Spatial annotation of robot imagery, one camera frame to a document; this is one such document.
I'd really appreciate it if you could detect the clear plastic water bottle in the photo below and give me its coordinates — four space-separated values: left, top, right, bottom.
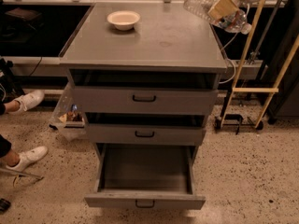
183 0 251 35

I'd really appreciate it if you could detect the grey metal drawer cabinet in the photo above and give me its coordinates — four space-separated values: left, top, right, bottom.
57 2 228 161

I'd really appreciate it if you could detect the grey top drawer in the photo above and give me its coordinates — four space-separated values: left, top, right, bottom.
70 69 218 115

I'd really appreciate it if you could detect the grey drawer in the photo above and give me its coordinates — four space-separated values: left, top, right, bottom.
86 113 206 146
70 69 218 115
85 143 206 210

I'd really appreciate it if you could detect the grey middle drawer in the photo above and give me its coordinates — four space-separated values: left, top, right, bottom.
86 113 206 146

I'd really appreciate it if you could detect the grey bottom drawer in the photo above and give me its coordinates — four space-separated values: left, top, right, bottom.
85 143 206 210

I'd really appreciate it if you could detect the cream paper bowl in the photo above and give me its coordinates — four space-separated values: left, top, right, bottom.
107 10 140 31

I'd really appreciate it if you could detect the black stand base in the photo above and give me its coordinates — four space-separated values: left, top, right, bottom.
214 114 263 134

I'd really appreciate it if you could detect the clear plastic snack bin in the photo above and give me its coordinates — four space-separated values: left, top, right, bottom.
50 84 86 141

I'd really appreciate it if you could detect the black box on shelf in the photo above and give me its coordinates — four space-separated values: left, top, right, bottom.
5 7 44 32

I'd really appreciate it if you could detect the upper white sneaker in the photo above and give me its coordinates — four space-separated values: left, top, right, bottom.
12 90 45 115

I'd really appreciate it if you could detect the white sneaker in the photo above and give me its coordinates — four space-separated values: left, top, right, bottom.
7 147 48 172
12 90 45 115

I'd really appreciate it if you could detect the lower white sneaker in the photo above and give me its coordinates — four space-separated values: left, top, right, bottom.
7 147 48 172

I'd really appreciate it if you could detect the white power cable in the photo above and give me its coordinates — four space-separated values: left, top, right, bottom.
218 3 251 85

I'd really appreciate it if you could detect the wooden ladder frame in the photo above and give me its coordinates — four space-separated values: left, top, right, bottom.
218 0 299 130

